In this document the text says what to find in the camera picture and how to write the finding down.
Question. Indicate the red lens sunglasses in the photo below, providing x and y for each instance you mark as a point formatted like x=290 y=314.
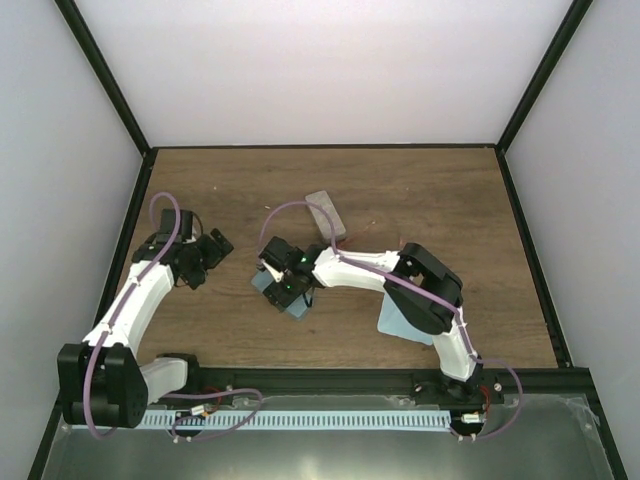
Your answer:
x=376 y=236

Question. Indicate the light blue cloth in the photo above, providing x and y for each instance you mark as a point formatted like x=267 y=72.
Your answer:
x=392 y=322

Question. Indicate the light grey glasses case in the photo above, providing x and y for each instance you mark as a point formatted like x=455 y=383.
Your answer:
x=326 y=216

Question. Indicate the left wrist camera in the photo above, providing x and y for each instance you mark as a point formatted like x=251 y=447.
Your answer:
x=171 y=230

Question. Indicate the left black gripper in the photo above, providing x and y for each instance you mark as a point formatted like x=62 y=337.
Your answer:
x=216 y=254

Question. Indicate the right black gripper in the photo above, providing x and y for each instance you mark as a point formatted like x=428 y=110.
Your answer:
x=279 y=297

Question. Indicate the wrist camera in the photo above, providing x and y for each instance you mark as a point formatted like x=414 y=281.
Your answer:
x=278 y=257
x=171 y=230

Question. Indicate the light blue slotted cable duct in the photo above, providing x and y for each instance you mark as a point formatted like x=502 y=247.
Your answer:
x=368 y=420

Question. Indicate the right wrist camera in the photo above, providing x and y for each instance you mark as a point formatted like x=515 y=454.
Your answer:
x=278 y=257

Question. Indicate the black enclosure frame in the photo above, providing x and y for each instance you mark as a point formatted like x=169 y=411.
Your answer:
x=552 y=56

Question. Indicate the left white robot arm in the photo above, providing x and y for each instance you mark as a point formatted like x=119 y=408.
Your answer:
x=101 y=381

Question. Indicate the blue-grey glasses case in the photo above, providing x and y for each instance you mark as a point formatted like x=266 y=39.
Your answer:
x=263 y=278

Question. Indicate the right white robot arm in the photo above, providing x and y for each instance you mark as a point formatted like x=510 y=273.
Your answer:
x=427 y=294

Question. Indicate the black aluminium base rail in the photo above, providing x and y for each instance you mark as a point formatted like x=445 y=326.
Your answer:
x=425 y=386

